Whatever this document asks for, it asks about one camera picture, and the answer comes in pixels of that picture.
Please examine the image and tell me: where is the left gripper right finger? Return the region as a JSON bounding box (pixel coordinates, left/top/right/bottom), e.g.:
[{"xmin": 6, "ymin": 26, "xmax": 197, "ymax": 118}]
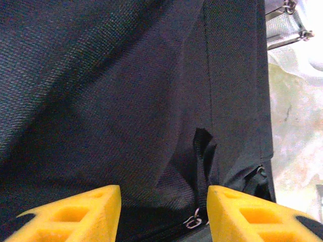
[{"xmin": 205, "ymin": 185, "xmax": 323, "ymax": 242}]

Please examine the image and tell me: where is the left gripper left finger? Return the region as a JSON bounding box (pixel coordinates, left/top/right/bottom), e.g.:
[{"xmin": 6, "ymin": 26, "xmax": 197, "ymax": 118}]
[{"xmin": 4, "ymin": 185, "xmax": 122, "ymax": 242}]

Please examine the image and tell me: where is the black backpack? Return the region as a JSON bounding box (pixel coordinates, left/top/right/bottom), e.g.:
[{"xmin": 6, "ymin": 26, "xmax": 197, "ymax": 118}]
[{"xmin": 0, "ymin": 0, "xmax": 277, "ymax": 242}]

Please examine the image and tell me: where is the white zippered medical case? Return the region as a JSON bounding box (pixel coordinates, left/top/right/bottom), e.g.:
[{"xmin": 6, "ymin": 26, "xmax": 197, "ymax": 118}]
[{"xmin": 263, "ymin": 0, "xmax": 323, "ymax": 81}]

